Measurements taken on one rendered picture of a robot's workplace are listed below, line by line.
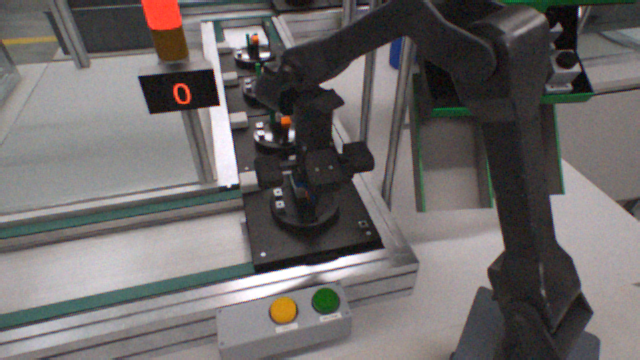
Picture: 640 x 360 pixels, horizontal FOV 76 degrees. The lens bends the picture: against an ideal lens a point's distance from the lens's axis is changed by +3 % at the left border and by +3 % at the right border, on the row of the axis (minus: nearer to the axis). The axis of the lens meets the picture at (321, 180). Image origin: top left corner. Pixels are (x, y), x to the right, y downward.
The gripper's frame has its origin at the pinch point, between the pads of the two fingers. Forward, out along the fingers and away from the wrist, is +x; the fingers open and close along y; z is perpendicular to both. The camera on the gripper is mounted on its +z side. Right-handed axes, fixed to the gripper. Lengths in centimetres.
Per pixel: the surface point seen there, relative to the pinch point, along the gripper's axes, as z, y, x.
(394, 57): -86, 52, 18
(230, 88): -64, -10, 11
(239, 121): -41.6, -9.7, 9.9
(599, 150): -57, 136, 57
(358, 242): 3.1, 7.4, 12.3
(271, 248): 0.5, -8.4, 12.2
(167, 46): -17.4, -19.3, -19.5
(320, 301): 13.4, -2.6, 12.2
